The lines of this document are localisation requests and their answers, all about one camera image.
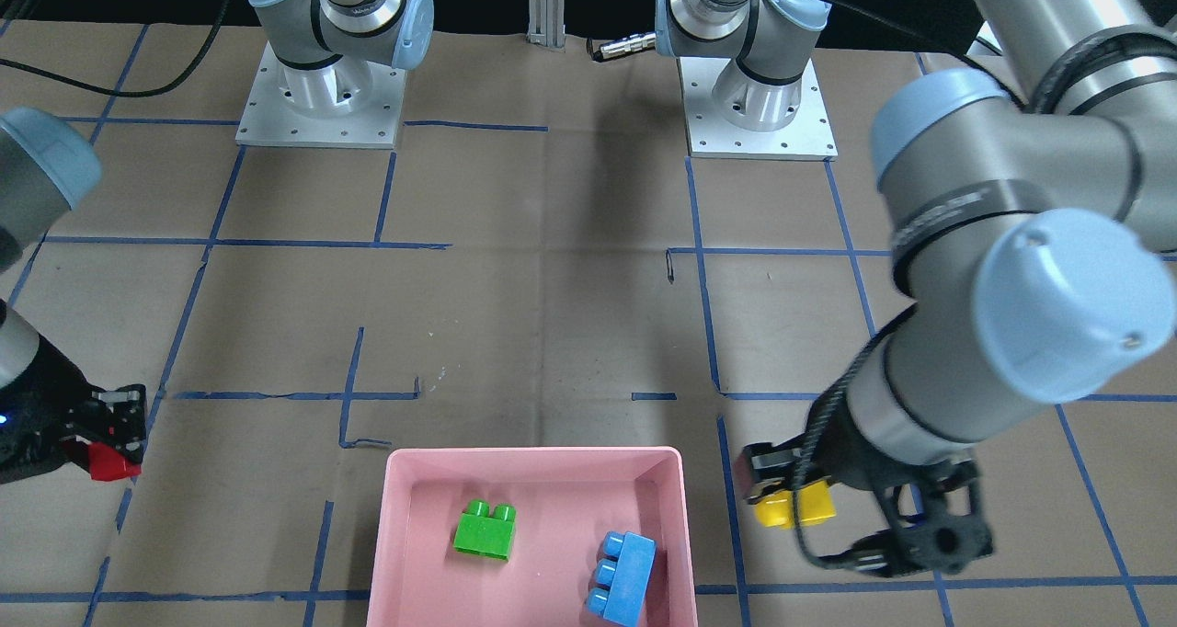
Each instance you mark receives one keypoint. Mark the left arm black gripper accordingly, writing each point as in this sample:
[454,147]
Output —
[851,469]

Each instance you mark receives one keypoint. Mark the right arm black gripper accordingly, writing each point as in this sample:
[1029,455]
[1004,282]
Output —
[39,406]

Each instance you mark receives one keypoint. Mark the red one-stud toy block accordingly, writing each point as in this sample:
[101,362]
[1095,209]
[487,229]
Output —
[100,461]

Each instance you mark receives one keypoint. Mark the yellow two-stud toy block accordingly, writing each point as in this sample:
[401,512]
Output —
[811,505]

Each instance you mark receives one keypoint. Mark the blue three-stud toy block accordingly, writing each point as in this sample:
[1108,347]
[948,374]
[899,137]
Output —
[620,580]

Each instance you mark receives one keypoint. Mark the green two-stud toy block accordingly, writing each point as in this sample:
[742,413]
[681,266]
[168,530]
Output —
[486,531]

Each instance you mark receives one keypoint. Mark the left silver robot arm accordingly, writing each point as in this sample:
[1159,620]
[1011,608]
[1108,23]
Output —
[1028,235]

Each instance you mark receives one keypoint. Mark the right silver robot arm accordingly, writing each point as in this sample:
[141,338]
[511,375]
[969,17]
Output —
[333,60]

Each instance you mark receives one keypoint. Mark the pink plastic box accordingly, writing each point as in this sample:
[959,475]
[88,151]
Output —
[567,500]

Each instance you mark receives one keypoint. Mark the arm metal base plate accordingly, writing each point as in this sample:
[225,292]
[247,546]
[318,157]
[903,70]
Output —
[351,104]
[729,116]

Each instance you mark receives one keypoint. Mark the silver cable connector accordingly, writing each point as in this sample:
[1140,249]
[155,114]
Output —
[602,52]

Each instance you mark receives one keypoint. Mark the aluminium profile post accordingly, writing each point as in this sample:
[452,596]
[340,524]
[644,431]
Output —
[546,25]

